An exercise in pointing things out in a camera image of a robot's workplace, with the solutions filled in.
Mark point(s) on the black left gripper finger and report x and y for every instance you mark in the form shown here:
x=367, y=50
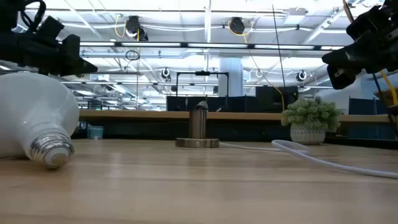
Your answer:
x=73, y=59

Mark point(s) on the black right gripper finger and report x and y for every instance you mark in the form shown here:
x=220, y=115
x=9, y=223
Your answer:
x=348, y=59
x=342, y=79

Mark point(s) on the white flood lightbulb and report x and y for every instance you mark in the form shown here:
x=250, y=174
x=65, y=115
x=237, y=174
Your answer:
x=37, y=112

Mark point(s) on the brass lamp socket base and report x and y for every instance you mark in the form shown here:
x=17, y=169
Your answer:
x=197, y=124

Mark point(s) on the blue office partition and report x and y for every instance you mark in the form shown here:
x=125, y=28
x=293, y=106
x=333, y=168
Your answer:
x=360, y=109

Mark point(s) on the green plant in white pot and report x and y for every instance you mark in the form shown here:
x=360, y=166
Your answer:
x=311, y=115

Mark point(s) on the black office partition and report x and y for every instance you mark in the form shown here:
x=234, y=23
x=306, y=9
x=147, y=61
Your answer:
x=270, y=99

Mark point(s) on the light wooden desk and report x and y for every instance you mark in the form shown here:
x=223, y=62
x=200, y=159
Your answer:
x=140, y=114

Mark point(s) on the white round column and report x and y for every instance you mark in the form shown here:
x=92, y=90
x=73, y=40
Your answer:
x=230, y=77

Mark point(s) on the person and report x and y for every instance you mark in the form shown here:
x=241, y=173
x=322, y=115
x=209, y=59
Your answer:
x=202, y=104

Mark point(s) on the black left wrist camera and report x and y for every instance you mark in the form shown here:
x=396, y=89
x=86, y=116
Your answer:
x=51, y=28

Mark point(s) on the black aluminium table frame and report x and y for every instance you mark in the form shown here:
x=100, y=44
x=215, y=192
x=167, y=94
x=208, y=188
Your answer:
x=360, y=142

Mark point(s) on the black gantry frame with camera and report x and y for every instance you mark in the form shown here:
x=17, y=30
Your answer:
x=202, y=73

